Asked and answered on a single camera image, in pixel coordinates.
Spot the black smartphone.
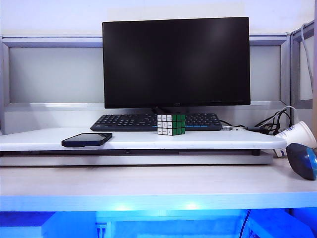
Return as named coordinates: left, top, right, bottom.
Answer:
left=61, top=132, right=113, bottom=148

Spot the Rubik's cube with white stickers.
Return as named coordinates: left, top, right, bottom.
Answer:
left=157, top=114, right=187, bottom=136

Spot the white desk riser platform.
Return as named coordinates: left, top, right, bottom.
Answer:
left=0, top=126, right=287, bottom=167

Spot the black computer keyboard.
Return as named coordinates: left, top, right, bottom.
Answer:
left=89, top=113, right=224, bottom=132

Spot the black computer monitor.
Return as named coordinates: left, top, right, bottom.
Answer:
left=102, top=16, right=251, bottom=116

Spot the white paper cup blue print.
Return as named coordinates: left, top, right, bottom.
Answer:
left=273, top=120, right=317, bottom=158

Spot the grey and blue computer mouse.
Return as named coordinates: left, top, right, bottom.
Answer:
left=286, top=143, right=317, bottom=181

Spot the narrow grey framed partition panel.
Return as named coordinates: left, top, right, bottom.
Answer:
left=290, top=20, right=317, bottom=110

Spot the silver cable connector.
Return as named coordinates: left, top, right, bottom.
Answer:
left=221, top=125, right=248, bottom=131

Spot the black cable bundle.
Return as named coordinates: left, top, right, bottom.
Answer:
left=254, top=110, right=291, bottom=136

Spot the thin blue cable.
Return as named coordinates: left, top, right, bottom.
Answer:
left=241, top=209, right=251, bottom=238

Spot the white hanging cable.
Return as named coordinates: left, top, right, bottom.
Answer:
left=300, top=23, right=314, bottom=100

